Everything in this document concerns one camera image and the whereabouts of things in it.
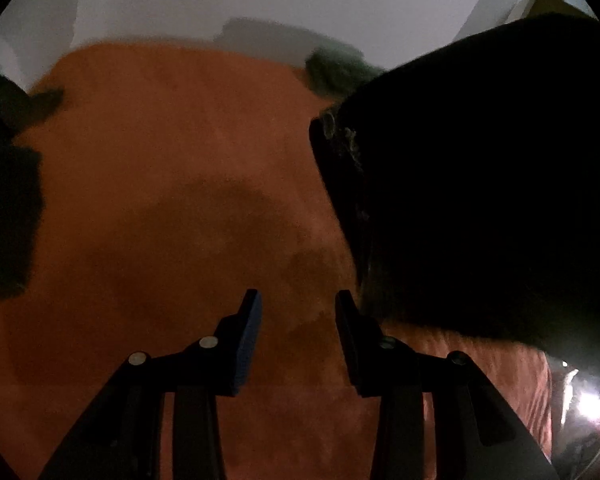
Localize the folded dark green garment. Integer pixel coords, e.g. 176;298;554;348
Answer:
305;47;381;96

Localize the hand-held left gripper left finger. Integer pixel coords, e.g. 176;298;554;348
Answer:
37;288;263;480

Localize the orange blanket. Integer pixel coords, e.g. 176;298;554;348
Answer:
0;42;553;480

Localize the black white-patterned garment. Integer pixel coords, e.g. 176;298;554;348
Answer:
309;15;600;361

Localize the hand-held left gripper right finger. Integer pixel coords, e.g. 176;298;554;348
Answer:
334;290;561;480

